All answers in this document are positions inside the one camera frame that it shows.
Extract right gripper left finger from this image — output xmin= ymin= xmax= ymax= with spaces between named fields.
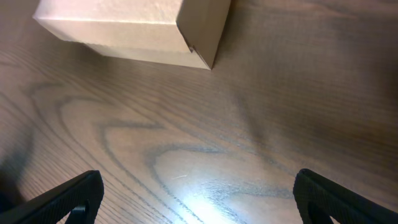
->
xmin=1 ymin=170 xmax=104 ymax=224

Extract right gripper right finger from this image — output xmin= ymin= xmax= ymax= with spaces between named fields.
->
xmin=293 ymin=169 xmax=397 ymax=224

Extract brown cardboard box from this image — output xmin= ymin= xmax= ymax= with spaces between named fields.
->
xmin=34 ymin=0 xmax=231 ymax=70

